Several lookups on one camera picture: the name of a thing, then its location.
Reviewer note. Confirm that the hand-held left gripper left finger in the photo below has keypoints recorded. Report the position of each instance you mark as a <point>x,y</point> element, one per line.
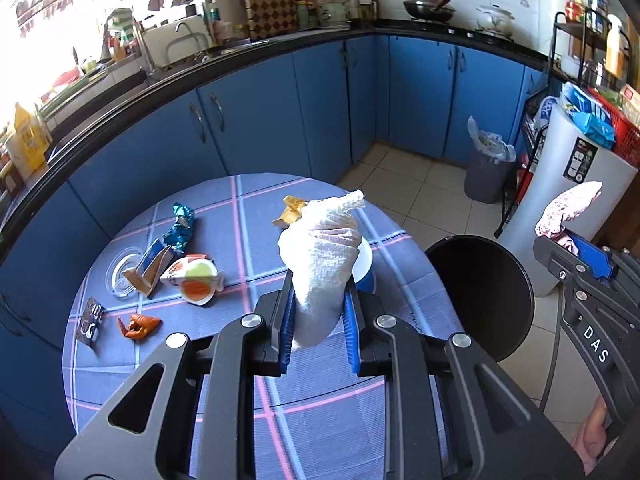
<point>285,327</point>

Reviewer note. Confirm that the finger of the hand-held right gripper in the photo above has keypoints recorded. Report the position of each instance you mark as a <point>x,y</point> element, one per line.
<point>592,260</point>

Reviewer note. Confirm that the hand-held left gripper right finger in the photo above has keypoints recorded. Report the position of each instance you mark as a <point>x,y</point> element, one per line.
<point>352,335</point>

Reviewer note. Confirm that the pink tissue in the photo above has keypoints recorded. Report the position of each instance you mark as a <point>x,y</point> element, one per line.
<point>570,205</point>

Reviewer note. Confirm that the white and blue cup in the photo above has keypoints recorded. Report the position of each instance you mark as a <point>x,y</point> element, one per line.
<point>365,272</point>

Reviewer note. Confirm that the white paper towel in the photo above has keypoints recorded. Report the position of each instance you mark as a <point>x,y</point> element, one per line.
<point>320,260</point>

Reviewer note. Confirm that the white and orange packet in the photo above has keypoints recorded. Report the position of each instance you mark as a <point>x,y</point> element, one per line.
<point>192,280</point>

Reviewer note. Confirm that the yellow wrapper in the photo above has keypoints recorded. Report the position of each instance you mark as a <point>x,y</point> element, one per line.
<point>290,210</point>

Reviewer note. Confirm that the black round waste bin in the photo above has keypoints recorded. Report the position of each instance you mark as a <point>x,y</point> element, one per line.
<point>475,300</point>

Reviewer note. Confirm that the teal foil wrapper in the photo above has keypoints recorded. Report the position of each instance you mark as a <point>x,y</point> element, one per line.
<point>179,230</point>

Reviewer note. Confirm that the torn cardboard carton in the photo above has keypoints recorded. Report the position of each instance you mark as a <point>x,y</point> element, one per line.
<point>152,270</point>

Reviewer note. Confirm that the orange wrapper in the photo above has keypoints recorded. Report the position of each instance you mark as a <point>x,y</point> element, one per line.
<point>140,326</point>

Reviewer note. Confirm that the clear plastic lid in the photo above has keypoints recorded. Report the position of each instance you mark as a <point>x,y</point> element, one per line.
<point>117,275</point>

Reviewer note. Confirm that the dark foil wrapper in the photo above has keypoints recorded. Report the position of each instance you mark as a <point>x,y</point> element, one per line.
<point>91,320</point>

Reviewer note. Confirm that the person's right hand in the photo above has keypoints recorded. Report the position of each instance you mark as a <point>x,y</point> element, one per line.
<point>590,435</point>

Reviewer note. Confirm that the white floor-standing appliance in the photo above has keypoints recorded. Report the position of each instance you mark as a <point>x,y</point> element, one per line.
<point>550,175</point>

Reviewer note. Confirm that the blue plaid tablecloth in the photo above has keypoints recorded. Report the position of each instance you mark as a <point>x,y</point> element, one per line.
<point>240,220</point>

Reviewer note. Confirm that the red plastic basket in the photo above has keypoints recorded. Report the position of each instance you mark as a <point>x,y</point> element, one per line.
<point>625,132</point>

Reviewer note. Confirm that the grey waste bin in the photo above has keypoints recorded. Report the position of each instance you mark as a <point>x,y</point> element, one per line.
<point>487,180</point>

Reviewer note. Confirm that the blue snack packet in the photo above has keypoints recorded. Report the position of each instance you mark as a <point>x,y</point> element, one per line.
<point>592,127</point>

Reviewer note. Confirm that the clear plastic bin liner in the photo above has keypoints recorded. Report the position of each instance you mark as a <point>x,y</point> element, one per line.
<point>480,135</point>

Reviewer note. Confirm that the yellow spray bottle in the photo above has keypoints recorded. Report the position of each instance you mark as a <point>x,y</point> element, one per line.
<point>614,50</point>

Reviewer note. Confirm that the blue kitchen cabinets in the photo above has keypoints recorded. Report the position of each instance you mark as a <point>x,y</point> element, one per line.
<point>280,110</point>

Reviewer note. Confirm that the black metal rack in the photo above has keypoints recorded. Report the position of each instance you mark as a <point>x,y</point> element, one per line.
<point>556,40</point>

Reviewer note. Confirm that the black gas stove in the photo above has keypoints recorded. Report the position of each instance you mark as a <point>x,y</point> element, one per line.
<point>480,35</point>

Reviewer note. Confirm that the white tall cylinder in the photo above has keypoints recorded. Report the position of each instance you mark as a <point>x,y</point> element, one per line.
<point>552,5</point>

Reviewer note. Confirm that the white lidded pot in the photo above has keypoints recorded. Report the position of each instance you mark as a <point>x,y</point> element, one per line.
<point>495,20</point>

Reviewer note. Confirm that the black wok with lid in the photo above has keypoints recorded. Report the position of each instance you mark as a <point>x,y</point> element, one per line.
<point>430,7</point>

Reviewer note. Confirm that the metal faucet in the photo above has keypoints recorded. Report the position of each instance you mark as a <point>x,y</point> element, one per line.
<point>145,55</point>

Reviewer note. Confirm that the glass storage jar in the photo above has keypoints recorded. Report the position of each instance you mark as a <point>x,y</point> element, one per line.
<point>302,15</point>

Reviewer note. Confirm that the brown sauce bottle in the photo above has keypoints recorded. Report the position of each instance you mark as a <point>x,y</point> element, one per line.
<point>10,172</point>

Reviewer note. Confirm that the large yellow bottle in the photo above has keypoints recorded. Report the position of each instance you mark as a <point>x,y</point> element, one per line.
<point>27,140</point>

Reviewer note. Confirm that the green kettle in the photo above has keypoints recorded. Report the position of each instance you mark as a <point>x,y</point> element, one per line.
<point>334,12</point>

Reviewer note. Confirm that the checkered cutting board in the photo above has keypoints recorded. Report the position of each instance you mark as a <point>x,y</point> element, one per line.
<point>270,2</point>

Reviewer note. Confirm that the glass press jug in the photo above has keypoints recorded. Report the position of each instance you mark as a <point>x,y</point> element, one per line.
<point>367,6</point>

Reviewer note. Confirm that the green striped cloth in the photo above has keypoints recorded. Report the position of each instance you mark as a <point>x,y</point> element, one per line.
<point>120,27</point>

